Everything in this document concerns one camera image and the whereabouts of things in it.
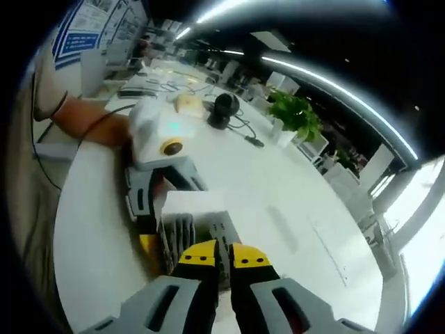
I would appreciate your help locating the person in beige shirt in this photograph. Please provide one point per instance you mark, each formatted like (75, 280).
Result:
(28, 167)

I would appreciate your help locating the small beige box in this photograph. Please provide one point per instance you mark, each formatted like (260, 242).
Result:
(187, 104)

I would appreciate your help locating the white table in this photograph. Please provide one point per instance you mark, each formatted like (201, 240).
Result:
(260, 167)

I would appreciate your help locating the blue white wall poster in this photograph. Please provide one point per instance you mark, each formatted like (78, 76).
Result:
(83, 38)

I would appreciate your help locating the short ceiling light strip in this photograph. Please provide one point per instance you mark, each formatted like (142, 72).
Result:
(183, 33)

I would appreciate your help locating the black round desktop device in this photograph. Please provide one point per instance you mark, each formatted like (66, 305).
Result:
(224, 104)

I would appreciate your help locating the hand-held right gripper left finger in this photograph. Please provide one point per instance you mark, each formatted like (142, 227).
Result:
(139, 313)

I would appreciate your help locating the long ceiling light strip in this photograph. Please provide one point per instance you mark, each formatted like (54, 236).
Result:
(347, 94)

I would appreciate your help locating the white mesh office chair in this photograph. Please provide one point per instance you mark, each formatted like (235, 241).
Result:
(321, 149)
(342, 181)

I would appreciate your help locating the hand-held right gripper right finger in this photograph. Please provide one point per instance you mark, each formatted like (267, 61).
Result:
(255, 306)

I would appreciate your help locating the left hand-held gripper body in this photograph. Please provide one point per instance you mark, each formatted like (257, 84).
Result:
(146, 135)

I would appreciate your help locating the black flat device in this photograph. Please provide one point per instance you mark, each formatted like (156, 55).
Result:
(135, 93)

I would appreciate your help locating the long curved ceiling light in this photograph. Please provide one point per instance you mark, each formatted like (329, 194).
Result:
(215, 14)

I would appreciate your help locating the white panel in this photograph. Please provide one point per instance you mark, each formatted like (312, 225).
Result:
(94, 74)

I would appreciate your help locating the green white ganmaoling box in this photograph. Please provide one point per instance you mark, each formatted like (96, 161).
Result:
(194, 202)

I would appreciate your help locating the small green plant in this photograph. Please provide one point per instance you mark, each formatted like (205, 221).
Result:
(344, 158)

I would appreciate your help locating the square ceiling vent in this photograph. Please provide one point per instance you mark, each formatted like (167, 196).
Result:
(271, 41)

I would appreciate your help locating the green potted plant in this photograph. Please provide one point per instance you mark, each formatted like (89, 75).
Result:
(295, 111)

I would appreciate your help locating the row of silver ganmaoling bags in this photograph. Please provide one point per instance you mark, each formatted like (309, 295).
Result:
(177, 236)

